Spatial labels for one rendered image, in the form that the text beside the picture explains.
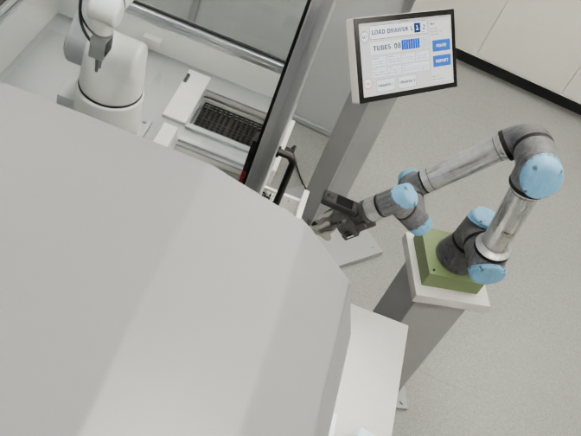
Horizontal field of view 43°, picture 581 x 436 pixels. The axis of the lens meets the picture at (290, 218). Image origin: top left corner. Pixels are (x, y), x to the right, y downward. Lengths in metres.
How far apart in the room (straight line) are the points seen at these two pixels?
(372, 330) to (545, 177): 0.72
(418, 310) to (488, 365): 0.94
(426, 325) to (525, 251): 1.49
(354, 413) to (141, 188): 1.28
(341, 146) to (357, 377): 1.28
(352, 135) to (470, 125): 1.71
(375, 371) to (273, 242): 1.23
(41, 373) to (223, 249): 0.32
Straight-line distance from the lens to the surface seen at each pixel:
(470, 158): 2.28
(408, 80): 2.99
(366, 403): 2.26
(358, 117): 3.13
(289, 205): 2.48
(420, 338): 2.87
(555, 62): 5.21
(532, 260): 4.17
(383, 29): 2.90
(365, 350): 2.35
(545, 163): 2.13
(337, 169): 3.31
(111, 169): 1.14
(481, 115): 4.92
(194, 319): 1.01
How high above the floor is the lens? 2.59
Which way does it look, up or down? 45 degrees down
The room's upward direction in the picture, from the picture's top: 24 degrees clockwise
